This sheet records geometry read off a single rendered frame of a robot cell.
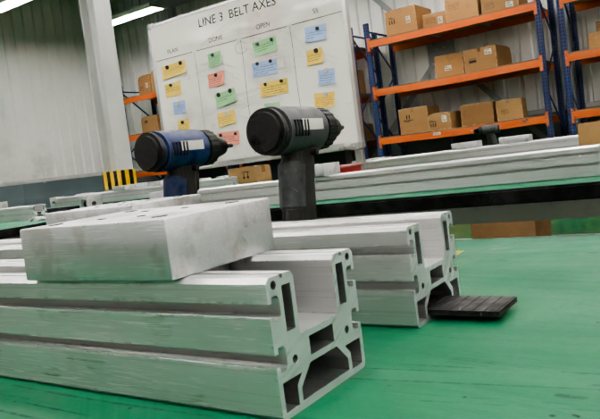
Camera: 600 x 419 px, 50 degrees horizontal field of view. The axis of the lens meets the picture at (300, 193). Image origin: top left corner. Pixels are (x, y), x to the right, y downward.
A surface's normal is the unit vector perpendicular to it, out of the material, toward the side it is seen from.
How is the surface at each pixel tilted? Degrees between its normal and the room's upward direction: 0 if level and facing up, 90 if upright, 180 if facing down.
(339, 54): 90
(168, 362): 90
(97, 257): 90
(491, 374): 0
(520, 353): 0
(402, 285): 90
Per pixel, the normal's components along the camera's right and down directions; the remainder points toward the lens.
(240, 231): 0.82, -0.07
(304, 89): -0.55, 0.11
